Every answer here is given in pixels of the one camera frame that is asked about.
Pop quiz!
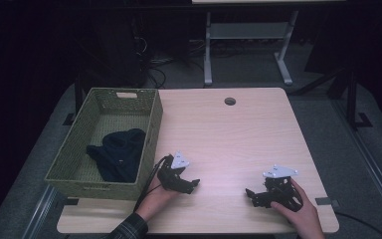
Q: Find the grey tape strip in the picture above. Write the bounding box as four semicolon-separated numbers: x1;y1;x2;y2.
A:
314;196;340;207

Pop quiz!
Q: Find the tangle of floor cables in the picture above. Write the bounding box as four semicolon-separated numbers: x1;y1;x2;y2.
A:
130;33;207;90

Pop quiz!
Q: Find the person's right hand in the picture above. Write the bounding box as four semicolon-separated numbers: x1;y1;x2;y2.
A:
270;178;326;239

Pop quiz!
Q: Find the black floor cable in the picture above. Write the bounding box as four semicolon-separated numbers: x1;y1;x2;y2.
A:
333;210;382;239

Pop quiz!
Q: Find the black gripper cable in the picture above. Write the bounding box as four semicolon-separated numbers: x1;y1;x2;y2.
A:
133;154;171;212

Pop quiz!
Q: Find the person's left hand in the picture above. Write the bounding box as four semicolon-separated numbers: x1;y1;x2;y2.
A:
134;178;181;222

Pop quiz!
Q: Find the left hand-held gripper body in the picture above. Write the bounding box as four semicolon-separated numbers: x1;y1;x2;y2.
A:
156;150;191;193

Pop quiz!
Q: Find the grey metal desk frame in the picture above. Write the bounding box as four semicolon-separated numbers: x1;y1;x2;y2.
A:
203;9;300;88

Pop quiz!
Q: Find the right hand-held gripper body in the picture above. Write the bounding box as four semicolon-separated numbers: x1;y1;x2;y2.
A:
262;164;304;213

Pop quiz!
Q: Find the dark cloth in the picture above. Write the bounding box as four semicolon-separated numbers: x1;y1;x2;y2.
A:
86;127;147;184

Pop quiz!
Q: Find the green woven basket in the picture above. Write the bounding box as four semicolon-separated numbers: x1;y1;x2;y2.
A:
44;87;164;201

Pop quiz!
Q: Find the metal floor rail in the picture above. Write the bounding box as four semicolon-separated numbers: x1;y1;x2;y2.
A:
21;183;59;239
330;99;382;231

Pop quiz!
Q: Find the black metal stand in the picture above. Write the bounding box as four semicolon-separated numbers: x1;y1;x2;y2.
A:
326;66;374;131

